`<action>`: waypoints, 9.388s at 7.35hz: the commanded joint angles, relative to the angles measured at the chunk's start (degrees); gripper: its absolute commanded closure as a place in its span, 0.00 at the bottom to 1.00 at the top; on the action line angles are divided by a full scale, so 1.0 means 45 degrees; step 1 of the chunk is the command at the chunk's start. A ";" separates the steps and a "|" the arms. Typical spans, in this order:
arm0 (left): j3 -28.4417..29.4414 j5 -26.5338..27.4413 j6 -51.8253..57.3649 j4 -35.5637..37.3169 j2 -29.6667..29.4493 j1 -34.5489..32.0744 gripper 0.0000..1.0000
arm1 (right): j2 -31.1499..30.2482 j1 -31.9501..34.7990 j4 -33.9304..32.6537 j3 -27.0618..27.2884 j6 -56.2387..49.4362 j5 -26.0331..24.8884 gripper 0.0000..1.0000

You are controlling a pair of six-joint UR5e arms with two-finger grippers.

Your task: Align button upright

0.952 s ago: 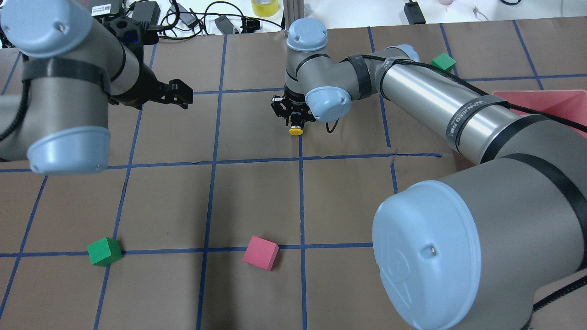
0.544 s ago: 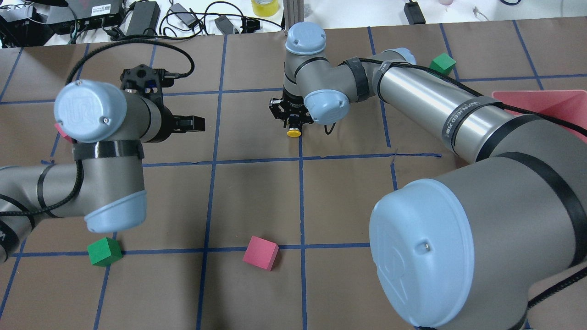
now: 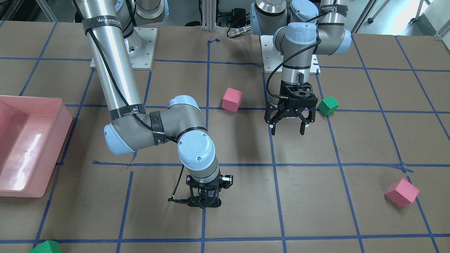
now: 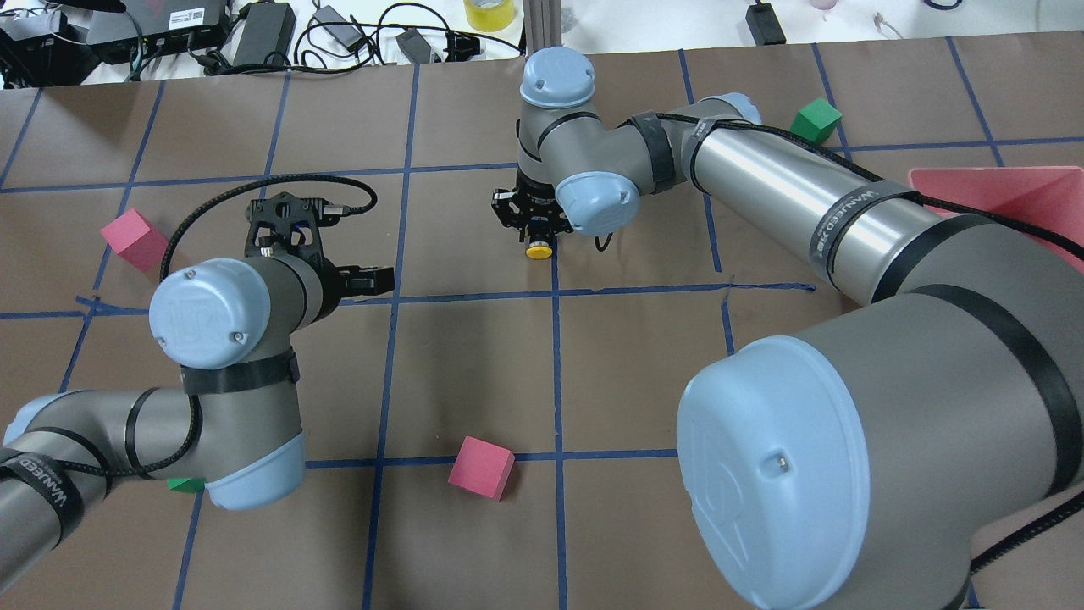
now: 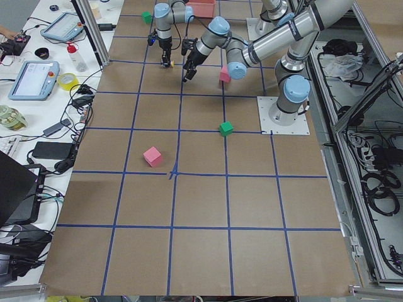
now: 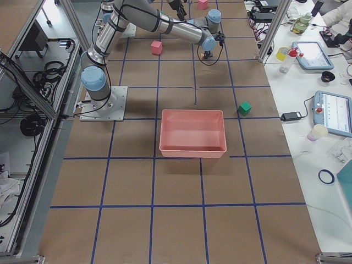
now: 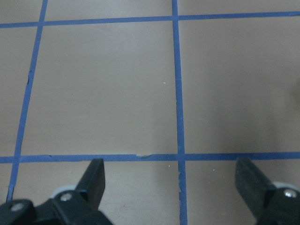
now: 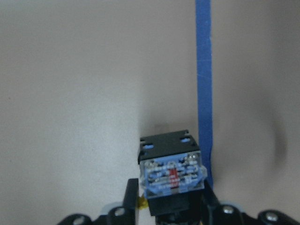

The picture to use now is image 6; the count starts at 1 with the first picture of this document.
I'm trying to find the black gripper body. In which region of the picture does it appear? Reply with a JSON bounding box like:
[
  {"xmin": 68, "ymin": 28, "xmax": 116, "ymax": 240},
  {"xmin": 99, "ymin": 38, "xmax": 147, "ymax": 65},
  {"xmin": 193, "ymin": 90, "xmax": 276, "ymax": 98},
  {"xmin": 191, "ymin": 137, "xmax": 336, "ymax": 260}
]
[
  {"xmin": 203, "ymin": 51, "xmax": 213, "ymax": 56},
  {"xmin": 167, "ymin": 0, "xmax": 185, "ymax": 14}
]

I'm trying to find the pink cube far left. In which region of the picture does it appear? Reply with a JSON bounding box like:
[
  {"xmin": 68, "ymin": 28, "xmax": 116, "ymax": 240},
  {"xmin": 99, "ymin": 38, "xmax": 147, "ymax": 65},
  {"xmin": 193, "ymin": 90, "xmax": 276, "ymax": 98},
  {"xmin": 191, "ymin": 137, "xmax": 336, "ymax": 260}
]
[{"xmin": 197, "ymin": 0, "xmax": 208, "ymax": 10}]

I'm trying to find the pink cube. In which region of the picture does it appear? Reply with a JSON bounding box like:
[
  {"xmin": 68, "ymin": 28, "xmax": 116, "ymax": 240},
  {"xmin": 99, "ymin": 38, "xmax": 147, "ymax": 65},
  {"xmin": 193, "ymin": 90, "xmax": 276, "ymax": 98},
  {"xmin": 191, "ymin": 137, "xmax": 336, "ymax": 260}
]
[
  {"xmin": 150, "ymin": 40, "xmax": 163, "ymax": 55},
  {"xmin": 197, "ymin": 0, "xmax": 208, "ymax": 10}
]

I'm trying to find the pink cube near centre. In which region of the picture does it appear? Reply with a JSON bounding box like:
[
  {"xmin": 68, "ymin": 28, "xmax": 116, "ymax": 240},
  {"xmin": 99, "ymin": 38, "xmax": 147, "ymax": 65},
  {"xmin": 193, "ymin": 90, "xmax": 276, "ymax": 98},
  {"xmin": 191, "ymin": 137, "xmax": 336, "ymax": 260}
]
[{"xmin": 150, "ymin": 40, "xmax": 163, "ymax": 55}]

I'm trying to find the black power adapter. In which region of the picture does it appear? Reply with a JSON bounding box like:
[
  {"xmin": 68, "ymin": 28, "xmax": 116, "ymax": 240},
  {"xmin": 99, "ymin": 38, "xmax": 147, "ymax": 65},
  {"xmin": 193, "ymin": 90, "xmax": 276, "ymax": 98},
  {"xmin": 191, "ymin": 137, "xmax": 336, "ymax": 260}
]
[{"xmin": 251, "ymin": 12, "xmax": 274, "ymax": 23}]

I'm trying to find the green cube near bin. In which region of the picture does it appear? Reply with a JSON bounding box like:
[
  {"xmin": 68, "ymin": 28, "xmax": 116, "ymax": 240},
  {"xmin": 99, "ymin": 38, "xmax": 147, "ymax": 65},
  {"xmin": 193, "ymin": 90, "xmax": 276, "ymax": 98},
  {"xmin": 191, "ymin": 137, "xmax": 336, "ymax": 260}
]
[{"xmin": 238, "ymin": 101, "xmax": 252, "ymax": 116}]

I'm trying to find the yellow tape roll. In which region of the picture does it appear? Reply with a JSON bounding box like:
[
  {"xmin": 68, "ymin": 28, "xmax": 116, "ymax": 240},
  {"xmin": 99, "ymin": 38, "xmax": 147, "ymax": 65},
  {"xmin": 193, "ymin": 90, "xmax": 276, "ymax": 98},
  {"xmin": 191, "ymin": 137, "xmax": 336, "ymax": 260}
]
[{"xmin": 276, "ymin": 47, "xmax": 289, "ymax": 62}]

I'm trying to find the pink plastic bin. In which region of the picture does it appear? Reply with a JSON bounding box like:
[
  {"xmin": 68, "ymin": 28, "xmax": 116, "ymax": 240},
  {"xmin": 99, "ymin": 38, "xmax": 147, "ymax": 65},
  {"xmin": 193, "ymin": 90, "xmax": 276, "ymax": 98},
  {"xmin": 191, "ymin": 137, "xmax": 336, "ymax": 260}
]
[{"xmin": 159, "ymin": 109, "xmax": 227, "ymax": 158}]

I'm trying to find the red cap squeeze bottle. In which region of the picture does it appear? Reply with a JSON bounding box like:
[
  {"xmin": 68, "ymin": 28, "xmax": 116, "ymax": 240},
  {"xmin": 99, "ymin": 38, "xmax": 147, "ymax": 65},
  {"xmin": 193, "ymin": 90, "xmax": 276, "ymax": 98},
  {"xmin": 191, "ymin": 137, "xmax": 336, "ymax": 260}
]
[{"xmin": 279, "ymin": 47, "xmax": 299, "ymax": 74}]

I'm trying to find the green glass jar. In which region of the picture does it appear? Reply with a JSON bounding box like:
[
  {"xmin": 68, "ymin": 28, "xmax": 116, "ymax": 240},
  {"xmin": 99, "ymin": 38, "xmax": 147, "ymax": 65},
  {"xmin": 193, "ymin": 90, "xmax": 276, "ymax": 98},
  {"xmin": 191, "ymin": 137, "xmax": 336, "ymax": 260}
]
[{"xmin": 290, "ymin": 13, "xmax": 312, "ymax": 35}]

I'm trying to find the black power brick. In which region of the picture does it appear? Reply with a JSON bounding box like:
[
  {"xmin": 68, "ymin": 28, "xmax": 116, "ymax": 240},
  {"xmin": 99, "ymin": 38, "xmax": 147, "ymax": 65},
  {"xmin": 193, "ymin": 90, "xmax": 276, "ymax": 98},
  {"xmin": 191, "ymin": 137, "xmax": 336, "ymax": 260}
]
[{"xmin": 280, "ymin": 112, "xmax": 303, "ymax": 122}]

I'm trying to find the teach pendant far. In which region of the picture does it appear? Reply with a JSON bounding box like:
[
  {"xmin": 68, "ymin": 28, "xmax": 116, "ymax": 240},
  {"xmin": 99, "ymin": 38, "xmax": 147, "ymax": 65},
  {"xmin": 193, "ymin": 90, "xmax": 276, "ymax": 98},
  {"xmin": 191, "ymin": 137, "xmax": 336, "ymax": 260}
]
[{"xmin": 291, "ymin": 41, "xmax": 334, "ymax": 70}]

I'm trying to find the teach pendant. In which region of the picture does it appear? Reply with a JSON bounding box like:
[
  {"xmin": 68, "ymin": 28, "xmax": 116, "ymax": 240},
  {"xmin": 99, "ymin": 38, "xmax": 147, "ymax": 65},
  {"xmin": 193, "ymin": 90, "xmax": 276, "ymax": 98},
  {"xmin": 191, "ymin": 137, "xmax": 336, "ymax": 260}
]
[
  {"xmin": 312, "ymin": 91, "xmax": 351, "ymax": 138},
  {"xmin": 291, "ymin": 41, "xmax": 334, "ymax": 70}
]

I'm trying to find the teach pendant near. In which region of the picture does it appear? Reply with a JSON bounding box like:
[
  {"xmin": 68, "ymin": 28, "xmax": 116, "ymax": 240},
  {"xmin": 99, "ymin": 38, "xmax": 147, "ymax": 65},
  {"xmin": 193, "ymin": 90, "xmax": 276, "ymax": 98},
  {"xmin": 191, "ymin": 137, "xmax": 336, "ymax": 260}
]
[{"xmin": 312, "ymin": 91, "xmax": 351, "ymax": 138}]

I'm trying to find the aluminium frame post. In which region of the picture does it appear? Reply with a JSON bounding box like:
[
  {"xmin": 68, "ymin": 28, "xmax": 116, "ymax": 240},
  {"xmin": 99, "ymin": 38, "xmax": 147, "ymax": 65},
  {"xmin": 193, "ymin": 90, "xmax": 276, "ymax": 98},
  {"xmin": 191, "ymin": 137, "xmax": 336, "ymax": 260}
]
[{"xmin": 257, "ymin": 0, "xmax": 291, "ymax": 63}]

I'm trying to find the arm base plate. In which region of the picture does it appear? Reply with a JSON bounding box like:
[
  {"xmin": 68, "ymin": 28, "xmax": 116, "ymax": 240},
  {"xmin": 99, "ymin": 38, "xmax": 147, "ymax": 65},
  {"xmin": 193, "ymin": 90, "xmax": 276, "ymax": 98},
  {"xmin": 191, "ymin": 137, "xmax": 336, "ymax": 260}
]
[{"xmin": 79, "ymin": 86, "xmax": 128, "ymax": 122}]

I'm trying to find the blue tape ring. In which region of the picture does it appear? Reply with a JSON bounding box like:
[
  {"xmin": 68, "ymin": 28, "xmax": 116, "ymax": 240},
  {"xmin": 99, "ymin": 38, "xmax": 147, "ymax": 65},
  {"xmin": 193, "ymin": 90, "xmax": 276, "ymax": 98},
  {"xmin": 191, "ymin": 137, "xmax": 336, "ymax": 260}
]
[{"xmin": 318, "ymin": 169, "xmax": 336, "ymax": 185}]

